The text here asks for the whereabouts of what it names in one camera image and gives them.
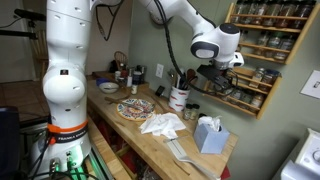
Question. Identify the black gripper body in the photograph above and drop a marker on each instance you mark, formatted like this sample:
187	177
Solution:
224	78

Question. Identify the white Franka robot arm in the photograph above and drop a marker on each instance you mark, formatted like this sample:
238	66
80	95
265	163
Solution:
65	83

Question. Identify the glass spice jar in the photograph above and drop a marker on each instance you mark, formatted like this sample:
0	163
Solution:
258	75
195	111
187	112
238	9
286	46
271	14
261	42
275	45
245	36
259	12
268	78
230	97
286	15
248	10
302	15

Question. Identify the herbes de provence spice jar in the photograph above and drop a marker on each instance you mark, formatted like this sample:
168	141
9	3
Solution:
237	95

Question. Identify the thyme spice jar green label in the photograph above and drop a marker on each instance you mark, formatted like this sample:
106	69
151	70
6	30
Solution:
247	97

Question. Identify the small wooden spice rack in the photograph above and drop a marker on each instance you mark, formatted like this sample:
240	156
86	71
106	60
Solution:
245	71

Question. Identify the turmeric spice jar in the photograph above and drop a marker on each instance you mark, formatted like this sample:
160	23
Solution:
257	100

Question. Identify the large wooden spice rack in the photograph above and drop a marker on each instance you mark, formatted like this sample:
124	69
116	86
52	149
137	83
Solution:
263	27

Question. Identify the dark tall bottle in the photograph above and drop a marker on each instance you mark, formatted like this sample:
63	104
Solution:
143	71

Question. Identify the slim white bottle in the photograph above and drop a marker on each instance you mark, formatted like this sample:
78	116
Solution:
129	80

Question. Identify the small condiment bottle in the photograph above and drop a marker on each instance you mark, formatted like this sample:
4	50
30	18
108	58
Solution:
118	75

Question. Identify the white tissue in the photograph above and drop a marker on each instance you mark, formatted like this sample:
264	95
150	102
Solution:
209	121

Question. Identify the white slotted utensil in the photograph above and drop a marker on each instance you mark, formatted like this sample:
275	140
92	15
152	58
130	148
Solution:
179	80

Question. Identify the white red utensil crock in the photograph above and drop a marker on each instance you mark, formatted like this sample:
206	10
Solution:
178	100

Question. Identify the silver metal utensil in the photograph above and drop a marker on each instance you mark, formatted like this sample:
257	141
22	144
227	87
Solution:
171	75

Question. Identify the blue tissue box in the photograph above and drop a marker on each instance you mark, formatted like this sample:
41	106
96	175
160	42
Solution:
210	141

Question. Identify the black phone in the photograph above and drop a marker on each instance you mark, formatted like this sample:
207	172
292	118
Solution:
160	90

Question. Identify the crumpled white napkin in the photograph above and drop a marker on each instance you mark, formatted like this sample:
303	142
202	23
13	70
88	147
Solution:
161	125

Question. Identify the white plastic spatula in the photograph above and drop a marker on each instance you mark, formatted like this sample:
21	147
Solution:
180	151

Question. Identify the red object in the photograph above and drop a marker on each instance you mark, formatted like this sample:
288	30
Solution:
225	173

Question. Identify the dark jar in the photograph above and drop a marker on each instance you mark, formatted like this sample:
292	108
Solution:
136	77

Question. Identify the small white jar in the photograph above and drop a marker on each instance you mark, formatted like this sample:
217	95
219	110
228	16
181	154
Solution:
134	89

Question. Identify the colourful floral ceramic plate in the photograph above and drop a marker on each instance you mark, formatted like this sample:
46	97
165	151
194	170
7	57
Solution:
131	115

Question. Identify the white appliance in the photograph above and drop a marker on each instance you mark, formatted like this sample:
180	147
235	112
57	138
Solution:
300	160

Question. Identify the wicker utensil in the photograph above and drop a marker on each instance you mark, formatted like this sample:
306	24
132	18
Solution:
120	57

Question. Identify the long wooden spoon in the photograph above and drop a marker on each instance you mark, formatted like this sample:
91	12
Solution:
116	99

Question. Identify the white bowl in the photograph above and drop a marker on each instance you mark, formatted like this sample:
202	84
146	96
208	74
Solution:
108	87

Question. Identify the blue bowl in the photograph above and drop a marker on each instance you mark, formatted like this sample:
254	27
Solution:
101	81

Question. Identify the wooden tray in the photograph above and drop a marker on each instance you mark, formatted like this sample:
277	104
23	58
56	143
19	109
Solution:
100	75

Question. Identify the wooden bench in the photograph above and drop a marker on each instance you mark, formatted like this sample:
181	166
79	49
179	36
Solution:
106	153

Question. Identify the wooden chair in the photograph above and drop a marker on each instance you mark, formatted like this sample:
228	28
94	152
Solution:
39	50

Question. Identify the dark blue box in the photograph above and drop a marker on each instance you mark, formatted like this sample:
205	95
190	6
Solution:
8	140

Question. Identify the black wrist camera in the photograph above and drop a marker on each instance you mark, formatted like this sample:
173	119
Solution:
206	71

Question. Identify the white wall outlet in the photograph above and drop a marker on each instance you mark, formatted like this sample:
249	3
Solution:
160	70

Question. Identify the white light switch plate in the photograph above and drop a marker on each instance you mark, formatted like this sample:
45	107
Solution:
311	85

